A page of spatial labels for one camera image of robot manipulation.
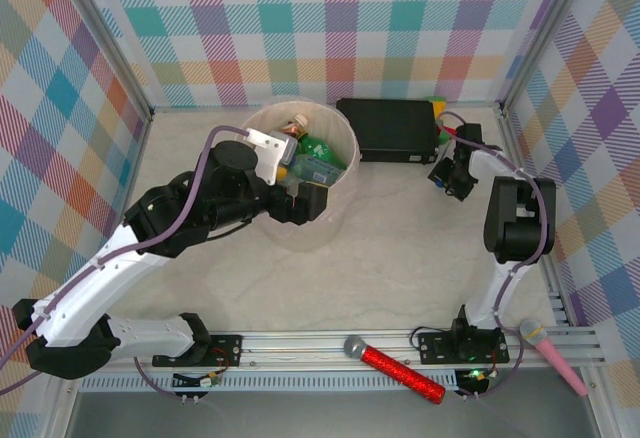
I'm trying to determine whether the white slotted cable duct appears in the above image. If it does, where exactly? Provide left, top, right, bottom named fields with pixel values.
left=79, top=370, right=461, bottom=394

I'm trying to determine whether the cream plastic waste bin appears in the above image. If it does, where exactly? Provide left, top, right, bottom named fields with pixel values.
left=241, top=99, right=361, bottom=252

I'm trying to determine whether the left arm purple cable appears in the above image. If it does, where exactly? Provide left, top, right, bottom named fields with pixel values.
left=0, top=125, right=250, bottom=397

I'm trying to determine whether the aluminium table side rail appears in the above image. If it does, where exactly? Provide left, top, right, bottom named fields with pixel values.
left=497, top=105, right=609, bottom=354

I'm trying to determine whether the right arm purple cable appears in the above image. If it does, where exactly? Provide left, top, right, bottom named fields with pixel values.
left=437, top=110, right=557, bottom=399

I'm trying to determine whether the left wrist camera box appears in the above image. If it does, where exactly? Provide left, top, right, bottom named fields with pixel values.
left=245, top=127, right=299, bottom=187

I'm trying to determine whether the black hard case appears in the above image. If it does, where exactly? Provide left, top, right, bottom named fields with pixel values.
left=335, top=97, right=438, bottom=165

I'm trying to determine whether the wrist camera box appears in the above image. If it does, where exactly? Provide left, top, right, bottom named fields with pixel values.
left=245, top=127, right=299, bottom=187
left=457, top=122, right=485, bottom=149

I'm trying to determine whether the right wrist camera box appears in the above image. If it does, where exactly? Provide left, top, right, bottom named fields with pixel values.
left=457, top=122, right=485, bottom=149

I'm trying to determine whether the aluminium frame post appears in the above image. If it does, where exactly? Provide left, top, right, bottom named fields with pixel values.
left=59, top=0, right=154, bottom=119
left=497, top=0, right=596, bottom=114

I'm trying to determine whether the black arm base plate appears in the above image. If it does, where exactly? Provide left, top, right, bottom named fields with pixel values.
left=152, top=332, right=245, bottom=370
left=417, top=330, right=511, bottom=365

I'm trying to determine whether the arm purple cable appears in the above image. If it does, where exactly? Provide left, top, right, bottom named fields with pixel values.
left=0, top=125, right=250, bottom=397
left=437, top=110, right=557, bottom=399

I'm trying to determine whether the brown Nescafe coffee bottle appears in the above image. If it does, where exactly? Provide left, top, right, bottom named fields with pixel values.
left=278, top=113, right=309, bottom=142

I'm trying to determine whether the red glitter microphone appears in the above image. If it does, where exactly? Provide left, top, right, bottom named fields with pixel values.
left=342, top=335, right=446, bottom=404

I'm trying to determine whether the pink microphone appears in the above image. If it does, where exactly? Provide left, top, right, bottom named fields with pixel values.
left=518, top=317, right=590, bottom=398

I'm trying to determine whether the clear bottle light blue label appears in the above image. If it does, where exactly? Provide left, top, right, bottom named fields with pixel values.
left=289, top=153, right=344, bottom=187

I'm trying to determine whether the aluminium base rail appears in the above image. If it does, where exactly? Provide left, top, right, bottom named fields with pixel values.
left=79, top=330, right=606, bottom=374

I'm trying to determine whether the green Sprite bottle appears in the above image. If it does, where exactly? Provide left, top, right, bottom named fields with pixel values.
left=298, top=131, right=347, bottom=169

